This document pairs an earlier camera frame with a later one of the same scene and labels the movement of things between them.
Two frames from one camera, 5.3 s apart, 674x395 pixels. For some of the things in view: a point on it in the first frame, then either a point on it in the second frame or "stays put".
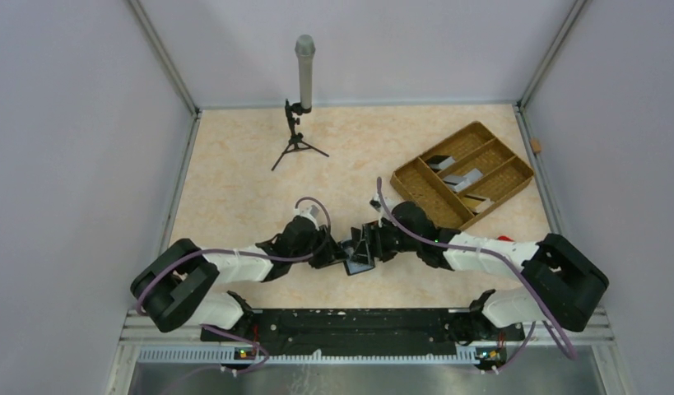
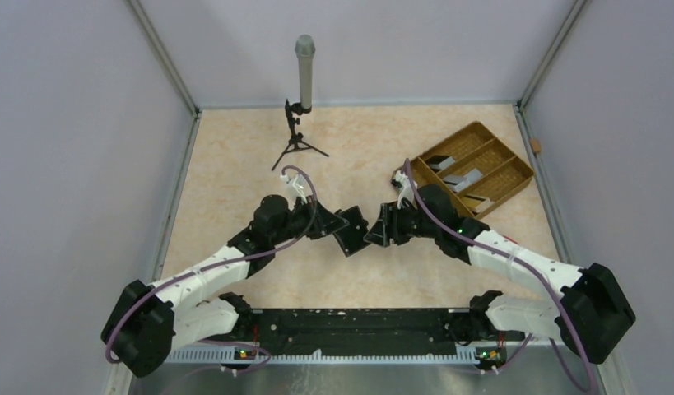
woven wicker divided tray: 463,176 stays put
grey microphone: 305,48 stays put
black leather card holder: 354,267 → 355,235
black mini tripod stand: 295,141 stays put
